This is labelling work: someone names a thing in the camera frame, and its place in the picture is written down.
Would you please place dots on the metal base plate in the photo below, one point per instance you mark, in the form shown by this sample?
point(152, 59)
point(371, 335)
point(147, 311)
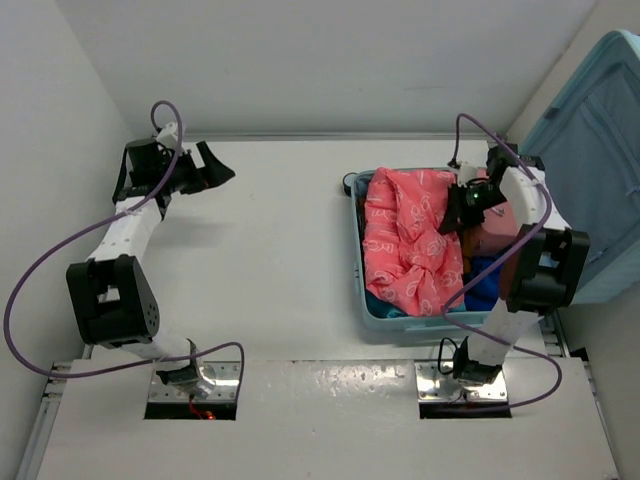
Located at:
point(437, 389)
point(220, 380)

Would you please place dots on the royal blue shirt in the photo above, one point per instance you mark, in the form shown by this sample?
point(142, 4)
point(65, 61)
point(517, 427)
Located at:
point(483, 296)

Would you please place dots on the light blue suitcase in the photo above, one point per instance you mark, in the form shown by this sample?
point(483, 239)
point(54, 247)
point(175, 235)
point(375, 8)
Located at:
point(588, 141)

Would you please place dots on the brown shorts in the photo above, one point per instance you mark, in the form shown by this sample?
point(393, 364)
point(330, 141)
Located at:
point(472, 242)

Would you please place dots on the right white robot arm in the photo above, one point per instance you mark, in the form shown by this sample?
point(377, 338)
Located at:
point(539, 272)

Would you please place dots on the pink case with handle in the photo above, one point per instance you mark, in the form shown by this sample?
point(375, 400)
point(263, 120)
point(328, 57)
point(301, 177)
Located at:
point(499, 225)

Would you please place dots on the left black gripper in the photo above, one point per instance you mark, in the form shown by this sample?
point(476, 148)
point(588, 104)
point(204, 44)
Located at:
point(214, 171)

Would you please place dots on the light blue shirt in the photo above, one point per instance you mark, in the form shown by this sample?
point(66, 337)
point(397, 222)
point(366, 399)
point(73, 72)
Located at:
point(380, 308)

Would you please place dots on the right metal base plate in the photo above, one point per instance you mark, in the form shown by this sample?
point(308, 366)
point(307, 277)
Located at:
point(437, 389)

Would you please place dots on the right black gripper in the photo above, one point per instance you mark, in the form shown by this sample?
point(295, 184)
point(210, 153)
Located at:
point(457, 214)

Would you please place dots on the pink patterned scarf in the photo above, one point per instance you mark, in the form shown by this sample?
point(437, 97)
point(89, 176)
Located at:
point(407, 262)

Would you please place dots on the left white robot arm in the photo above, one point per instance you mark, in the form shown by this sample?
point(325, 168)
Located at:
point(112, 300)

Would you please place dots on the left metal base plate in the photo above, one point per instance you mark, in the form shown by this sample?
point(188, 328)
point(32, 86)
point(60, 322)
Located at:
point(220, 380)

